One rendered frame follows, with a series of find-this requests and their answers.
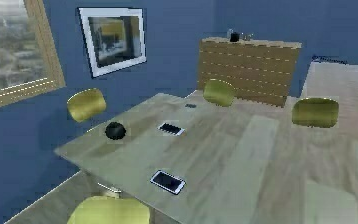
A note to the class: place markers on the small dark flat object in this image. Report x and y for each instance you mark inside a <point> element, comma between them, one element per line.
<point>190,106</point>

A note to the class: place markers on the small grey glass object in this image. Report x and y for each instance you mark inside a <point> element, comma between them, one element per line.
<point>247,36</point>

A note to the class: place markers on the small black cup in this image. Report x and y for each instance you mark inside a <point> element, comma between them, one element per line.
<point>234,36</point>

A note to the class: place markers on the wooden slatted cabinet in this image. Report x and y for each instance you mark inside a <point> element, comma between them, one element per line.
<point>250,71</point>

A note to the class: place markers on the white edged smartphone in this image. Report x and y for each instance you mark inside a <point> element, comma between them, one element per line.
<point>171,128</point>
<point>168,182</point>

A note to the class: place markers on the pale wooden dining table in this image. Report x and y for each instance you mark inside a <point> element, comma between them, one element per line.
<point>220,160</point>

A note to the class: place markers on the olive green chair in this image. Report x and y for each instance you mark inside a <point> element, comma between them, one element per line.
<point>86,104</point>
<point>108,210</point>
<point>219,92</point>
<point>315,112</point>

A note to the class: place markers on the wooden framed window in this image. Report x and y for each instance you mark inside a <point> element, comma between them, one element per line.
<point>13,53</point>

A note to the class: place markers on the white framed wall picture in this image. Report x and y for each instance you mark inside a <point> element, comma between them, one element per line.
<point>115,40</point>

